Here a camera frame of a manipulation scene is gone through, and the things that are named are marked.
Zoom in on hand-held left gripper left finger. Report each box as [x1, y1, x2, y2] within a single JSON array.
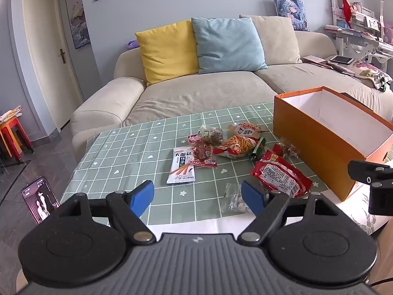
[[58, 180, 156, 244]]

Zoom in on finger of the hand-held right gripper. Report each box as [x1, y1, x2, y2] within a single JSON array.
[[348, 159, 393, 189]]

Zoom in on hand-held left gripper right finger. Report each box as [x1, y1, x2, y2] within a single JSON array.
[[238, 180, 337, 244]]

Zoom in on clear packet white balls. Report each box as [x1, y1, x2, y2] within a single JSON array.
[[219, 183, 251, 217]]

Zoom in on large red snack packet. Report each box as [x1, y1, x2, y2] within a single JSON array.
[[251, 150, 313, 198]]

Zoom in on green sausage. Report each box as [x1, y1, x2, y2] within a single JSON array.
[[249, 138, 266, 162]]

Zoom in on white spicy strip packet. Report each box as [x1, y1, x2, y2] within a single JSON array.
[[167, 146, 197, 185]]

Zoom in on orange stick snack bag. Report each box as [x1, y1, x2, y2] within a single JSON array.
[[213, 134, 261, 160]]

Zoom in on clear red candy packet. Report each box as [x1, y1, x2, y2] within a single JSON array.
[[275, 138, 300, 159]]

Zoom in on red meat snack packet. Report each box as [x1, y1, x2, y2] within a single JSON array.
[[187, 134, 217, 168]]

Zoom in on orange cardboard box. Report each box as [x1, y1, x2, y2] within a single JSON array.
[[273, 87, 393, 202]]

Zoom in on beige packet orange print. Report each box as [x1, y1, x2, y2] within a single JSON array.
[[228, 122, 265, 138]]

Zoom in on clear dark vegetable packet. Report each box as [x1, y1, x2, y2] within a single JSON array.
[[198, 124, 228, 147]]

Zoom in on green checked tablecloth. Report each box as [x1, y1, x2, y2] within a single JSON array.
[[60, 100, 363, 225]]

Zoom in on floral cushion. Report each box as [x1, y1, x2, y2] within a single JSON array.
[[348, 61, 393, 91]]

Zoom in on smartphone on stand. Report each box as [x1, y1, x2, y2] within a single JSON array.
[[21, 176, 60, 225]]

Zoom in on white smartphone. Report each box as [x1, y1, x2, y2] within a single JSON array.
[[329, 55, 355, 65]]

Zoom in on beige sofa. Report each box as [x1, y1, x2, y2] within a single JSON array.
[[71, 15, 393, 160]]

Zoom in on books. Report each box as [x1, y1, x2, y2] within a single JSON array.
[[302, 55, 357, 76]]

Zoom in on white shelf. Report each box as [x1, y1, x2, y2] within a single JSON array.
[[324, 0, 393, 72]]

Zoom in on red plastic stool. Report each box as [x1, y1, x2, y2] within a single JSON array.
[[0, 117, 34, 158]]

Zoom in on orange plastic stool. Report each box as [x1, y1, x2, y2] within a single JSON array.
[[0, 126, 23, 161]]

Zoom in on yellow pillow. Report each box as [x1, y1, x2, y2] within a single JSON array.
[[135, 20, 200, 87]]

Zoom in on light blue pillow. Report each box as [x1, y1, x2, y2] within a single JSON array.
[[191, 17, 268, 74]]

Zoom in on beige pillow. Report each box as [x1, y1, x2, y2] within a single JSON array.
[[239, 14, 303, 66]]

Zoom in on stack of papers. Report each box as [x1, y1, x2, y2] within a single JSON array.
[[0, 105, 23, 124]]

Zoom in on red hanging ornament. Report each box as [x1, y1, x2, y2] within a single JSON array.
[[342, 0, 354, 29]]

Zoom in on white door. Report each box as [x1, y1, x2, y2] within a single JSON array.
[[23, 0, 83, 130]]

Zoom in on figure print pillow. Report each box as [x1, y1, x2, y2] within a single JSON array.
[[273, 0, 309, 31]]

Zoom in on wall painting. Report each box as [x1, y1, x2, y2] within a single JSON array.
[[64, 0, 91, 49]]

